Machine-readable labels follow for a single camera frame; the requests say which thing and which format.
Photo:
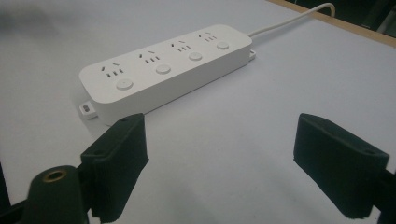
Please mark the white power strip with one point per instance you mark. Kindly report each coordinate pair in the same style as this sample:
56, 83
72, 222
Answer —
165, 70

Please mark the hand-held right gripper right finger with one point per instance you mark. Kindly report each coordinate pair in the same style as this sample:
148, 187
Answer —
336, 168

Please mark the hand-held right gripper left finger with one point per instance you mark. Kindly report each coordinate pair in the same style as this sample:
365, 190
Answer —
116, 165

